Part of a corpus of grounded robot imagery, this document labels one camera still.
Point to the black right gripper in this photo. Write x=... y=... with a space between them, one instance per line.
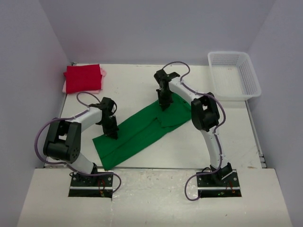
x=164 y=103

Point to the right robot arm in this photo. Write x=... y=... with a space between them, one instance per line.
x=204 y=116

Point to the red folded t shirt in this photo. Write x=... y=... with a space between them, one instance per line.
x=82 y=79

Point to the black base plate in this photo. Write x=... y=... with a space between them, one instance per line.
x=91 y=186
x=208 y=187

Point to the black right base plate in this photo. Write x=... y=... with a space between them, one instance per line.
x=208 y=187

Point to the pink folded t shirt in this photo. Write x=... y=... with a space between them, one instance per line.
x=101 y=75

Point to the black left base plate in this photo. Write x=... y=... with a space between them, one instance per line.
x=91 y=186

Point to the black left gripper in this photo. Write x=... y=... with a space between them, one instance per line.
x=111 y=133

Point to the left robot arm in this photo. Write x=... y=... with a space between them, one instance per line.
x=63 y=140

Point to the green t shirt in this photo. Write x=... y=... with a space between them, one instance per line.
x=141 y=130

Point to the white plastic basket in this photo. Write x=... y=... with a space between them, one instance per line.
x=233 y=76

